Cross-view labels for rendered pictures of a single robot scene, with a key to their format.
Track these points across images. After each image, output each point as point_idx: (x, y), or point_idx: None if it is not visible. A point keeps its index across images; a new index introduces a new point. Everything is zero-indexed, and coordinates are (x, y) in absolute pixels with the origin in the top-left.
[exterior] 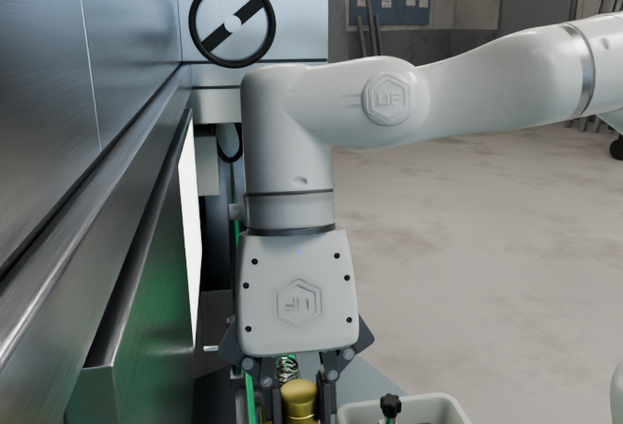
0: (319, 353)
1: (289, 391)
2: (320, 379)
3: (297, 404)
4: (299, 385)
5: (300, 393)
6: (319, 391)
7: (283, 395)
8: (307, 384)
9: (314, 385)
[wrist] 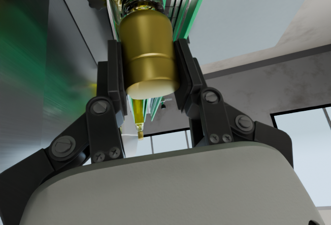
0: (201, 121)
1: (139, 91)
2: (185, 99)
3: (146, 98)
4: (156, 86)
5: (153, 92)
6: (178, 90)
7: (129, 94)
8: (168, 85)
9: (178, 85)
